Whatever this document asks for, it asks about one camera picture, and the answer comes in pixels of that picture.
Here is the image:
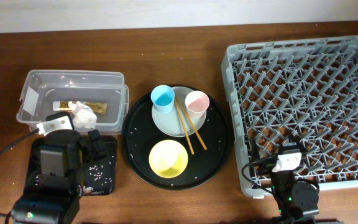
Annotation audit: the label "food leftovers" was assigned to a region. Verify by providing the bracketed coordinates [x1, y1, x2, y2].
[79, 164, 116, 196]

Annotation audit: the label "white napkin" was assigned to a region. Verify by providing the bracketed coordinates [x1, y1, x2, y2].
[68, 101, 97, 129]

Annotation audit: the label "gold chopstick wrapper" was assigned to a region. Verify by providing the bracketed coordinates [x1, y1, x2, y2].
[52, 101, 108, 114]

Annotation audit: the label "yellow bowl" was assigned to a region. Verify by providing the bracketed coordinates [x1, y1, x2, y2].
[149, 140, 188, 179]

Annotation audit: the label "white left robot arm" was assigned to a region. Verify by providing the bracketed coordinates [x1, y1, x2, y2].
[11, 129, 117, 223]

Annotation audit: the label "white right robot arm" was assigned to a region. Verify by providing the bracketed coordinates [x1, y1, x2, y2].
[269, 142, 319, 224]

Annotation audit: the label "grey dishwasher rack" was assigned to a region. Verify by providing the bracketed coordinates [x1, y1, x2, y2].
[221, 35, 358, 198]

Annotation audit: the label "black rectangular tray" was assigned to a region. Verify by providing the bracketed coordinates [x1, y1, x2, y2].
[24, 135, 117, 196]

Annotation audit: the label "round black tray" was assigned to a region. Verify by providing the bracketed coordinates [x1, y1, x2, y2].
[121, 93, 232, 190]

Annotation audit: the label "clear plastic bin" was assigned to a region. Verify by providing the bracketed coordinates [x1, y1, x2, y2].
[16, 70, 129, 134]

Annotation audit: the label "blue cup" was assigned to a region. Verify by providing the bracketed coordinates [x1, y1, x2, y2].
[150, 85, 175, 113]

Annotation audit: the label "left wooden chopstick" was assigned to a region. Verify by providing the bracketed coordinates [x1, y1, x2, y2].
[174, 98, 195, 155]

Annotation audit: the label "wooden chopstick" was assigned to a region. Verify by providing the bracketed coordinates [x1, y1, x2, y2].
[176, 98, 208, 150]
[174, 98, 195, 155]

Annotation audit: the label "right wooden chopstick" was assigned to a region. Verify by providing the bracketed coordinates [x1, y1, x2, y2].
[176, 98, 208, 150]

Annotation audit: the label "pink cup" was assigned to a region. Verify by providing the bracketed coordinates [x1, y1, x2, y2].
[185, 90, 209, 118]

